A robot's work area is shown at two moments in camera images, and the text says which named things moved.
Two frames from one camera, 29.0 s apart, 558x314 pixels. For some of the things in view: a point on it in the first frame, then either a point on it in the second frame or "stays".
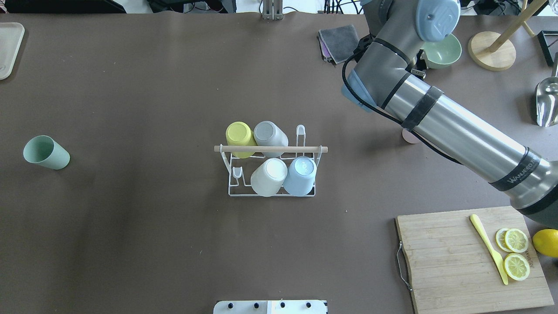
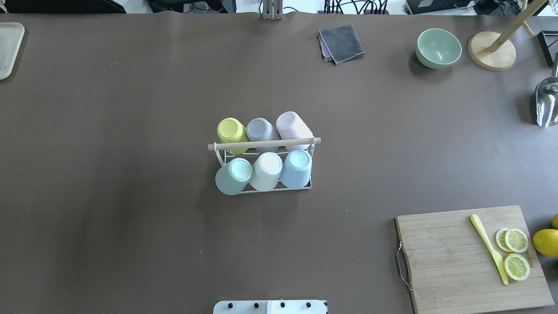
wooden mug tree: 495,52 stays
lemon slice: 512,240 stays
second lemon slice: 517,266 stays
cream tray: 11,35 stays
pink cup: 409,137 -> 290,125
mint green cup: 44,150 -> 233,177
